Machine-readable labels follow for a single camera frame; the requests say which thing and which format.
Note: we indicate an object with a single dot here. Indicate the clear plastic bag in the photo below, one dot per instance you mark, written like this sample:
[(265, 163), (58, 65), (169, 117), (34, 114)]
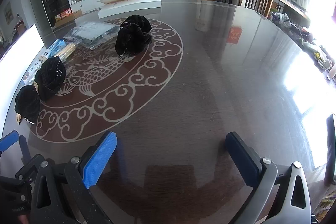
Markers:
[(92, 34)]

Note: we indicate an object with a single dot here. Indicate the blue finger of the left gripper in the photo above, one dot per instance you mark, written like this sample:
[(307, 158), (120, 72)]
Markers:
[(8, 140)]

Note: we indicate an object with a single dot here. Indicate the cardboard box on floor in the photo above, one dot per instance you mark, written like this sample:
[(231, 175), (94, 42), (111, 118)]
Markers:
[(69, 18)]

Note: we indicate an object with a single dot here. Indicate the blue white cream box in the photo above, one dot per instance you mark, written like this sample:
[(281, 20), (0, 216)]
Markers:
[(51, 51)]

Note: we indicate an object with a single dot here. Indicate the black velvet pouch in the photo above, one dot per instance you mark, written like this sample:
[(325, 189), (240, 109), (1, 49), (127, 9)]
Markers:
[(133, 36)]

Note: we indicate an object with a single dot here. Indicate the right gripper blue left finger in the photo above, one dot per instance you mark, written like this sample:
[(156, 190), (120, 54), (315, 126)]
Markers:
[(96, 158)]

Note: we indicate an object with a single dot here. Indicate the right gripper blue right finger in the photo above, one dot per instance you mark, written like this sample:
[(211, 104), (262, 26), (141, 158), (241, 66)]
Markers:
[(245, 158)]

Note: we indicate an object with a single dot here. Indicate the large white storage box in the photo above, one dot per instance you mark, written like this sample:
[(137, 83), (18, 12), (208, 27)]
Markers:
[(14, 65)]

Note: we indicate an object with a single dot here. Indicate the flat white box lid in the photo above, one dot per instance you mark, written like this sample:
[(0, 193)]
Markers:
[(114, 7)]

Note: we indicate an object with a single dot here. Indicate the wooden side table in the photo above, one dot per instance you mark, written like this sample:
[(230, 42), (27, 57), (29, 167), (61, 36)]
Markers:
[(265, 7)]

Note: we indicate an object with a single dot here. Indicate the person's left hand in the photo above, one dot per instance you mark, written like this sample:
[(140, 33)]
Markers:
[(23, 219)]

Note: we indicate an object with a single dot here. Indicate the bundle of wooden sticks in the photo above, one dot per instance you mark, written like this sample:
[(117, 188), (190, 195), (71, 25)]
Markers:
[(66, 51)]

